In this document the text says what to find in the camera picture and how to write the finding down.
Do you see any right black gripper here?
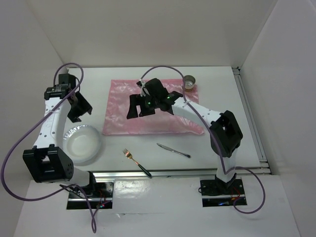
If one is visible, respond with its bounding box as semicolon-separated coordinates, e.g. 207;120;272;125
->
126;93;158;119

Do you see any pink satin placemat cloth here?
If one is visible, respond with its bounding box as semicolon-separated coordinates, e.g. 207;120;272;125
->
102;79;204;135

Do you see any white ceramic bowl plate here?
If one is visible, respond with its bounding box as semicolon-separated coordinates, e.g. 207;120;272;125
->
63;125;102;166

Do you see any gold fork black handle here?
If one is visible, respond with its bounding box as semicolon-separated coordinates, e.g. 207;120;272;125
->
122;149;152;178

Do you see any metal cup with gold band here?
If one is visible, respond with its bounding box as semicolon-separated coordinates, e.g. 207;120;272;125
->
183;75;196;92

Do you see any silver table knife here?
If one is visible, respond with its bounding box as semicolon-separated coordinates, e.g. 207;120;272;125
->
157;143;191;158

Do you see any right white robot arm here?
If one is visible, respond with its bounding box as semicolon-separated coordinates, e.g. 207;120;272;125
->
127;79;243;194

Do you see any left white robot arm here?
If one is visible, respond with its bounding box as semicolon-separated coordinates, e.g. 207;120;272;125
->
23;74;97;197

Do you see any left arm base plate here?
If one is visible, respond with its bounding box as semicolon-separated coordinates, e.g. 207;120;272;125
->
66;181;114;210

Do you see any aluminium right side rail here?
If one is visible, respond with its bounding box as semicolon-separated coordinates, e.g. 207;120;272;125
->
232;67;268;163

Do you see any aluminium rail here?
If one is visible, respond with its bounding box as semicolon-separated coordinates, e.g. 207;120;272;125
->
232;67;268;163
92;162;272;180

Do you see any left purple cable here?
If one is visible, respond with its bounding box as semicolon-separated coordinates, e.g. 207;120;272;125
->
0;62;99;234

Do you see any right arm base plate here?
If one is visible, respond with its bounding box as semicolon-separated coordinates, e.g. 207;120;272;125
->
198;179;247;207

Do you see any aluminium front rail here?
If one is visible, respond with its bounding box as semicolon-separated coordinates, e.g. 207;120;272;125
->
92;162;272;180

